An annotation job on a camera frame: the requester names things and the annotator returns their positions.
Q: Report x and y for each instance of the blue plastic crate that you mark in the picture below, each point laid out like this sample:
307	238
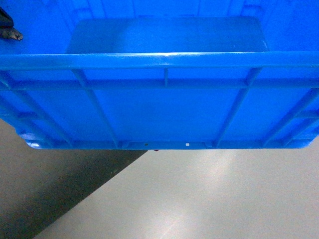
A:
161	74

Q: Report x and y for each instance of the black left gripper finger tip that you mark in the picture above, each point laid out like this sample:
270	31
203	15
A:
7	30

